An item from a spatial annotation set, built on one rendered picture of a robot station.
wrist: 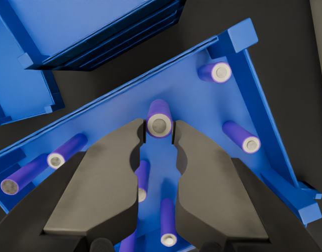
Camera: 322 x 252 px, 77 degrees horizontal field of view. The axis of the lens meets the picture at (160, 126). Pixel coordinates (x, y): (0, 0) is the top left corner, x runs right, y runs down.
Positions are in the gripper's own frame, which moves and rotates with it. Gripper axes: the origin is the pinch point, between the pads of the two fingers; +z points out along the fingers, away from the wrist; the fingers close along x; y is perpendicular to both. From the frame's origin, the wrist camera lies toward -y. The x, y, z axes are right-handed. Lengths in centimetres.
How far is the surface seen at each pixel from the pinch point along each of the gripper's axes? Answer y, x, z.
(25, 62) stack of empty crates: 1.7, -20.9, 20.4
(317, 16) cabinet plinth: -7, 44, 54
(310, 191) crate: 44, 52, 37
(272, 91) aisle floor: 14, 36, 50
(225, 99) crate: 2.6, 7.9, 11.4
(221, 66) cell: -2.4, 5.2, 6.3
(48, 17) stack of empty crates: -4.2, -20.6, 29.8
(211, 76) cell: -1.5, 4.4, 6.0
